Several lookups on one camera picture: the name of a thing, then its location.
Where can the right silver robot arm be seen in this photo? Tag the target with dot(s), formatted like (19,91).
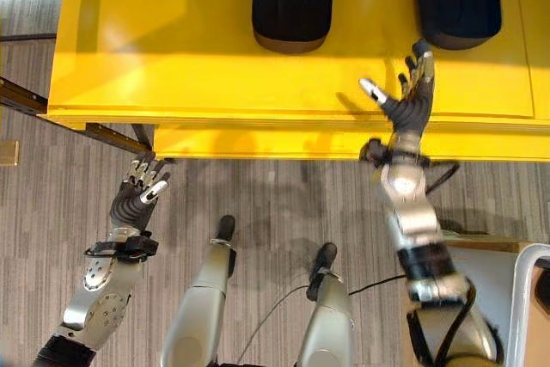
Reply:
(423,246)

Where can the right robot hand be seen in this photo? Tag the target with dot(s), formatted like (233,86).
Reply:
(410,105)

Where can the white plastic box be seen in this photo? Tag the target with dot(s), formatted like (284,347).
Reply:
(524,298)

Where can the silver robot leg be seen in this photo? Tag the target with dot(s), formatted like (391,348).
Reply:
(324,315)
(202,302)

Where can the yellow metal shelf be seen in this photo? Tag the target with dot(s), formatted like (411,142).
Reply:
(296,83)

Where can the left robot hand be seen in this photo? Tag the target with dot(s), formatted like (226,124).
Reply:
(129,203)

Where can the left silver robot leg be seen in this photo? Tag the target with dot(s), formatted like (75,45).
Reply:
(202,302)

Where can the brown cardboard piece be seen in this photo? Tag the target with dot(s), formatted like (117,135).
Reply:
(8,152)

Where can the dark metal floor rail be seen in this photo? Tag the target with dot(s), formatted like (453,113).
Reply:
(73,122)

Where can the right silver robot leg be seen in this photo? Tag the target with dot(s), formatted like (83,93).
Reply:
(324,315)

